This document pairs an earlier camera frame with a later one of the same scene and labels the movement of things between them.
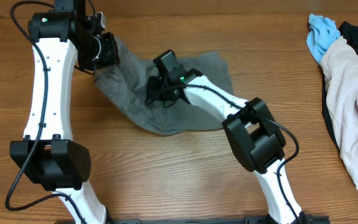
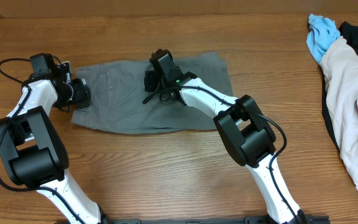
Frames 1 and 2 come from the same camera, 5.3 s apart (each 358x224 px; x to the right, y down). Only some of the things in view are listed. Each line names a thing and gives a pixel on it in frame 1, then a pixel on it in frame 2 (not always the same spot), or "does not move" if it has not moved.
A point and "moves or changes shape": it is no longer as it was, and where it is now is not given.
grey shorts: (128, 80) moves or changes shape
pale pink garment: (351, 86) does not move
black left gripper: (112, 56) -> (83, 92)
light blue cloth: (322, 35) does not move
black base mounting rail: (247, 219) does not move
